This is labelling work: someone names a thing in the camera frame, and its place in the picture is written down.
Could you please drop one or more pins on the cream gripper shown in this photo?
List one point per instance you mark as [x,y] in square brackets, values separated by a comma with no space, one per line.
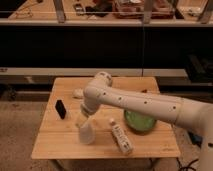
[83,117]

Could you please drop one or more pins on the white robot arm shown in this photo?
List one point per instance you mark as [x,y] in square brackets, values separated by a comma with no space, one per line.
[194,116]

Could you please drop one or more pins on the black eraser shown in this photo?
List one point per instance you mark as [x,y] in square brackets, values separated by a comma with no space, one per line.
[60,108]

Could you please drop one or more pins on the white sponge block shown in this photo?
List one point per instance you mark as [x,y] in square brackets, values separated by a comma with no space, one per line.
[78,93]

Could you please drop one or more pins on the wooden table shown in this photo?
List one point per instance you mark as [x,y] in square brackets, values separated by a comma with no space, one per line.
[58,138]

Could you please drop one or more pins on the white labelled bottle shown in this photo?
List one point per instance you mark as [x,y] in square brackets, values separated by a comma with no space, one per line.
[120,137]

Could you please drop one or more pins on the green round plate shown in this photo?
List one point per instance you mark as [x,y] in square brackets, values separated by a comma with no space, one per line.
[137,122]

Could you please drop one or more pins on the long shelf bench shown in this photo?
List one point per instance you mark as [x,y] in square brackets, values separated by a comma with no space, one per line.
[13,71]

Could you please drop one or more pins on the black remote control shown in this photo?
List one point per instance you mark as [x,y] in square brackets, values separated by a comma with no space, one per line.
[79,9]

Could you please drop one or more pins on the tray with items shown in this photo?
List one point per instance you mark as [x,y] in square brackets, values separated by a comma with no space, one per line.
[134,9]

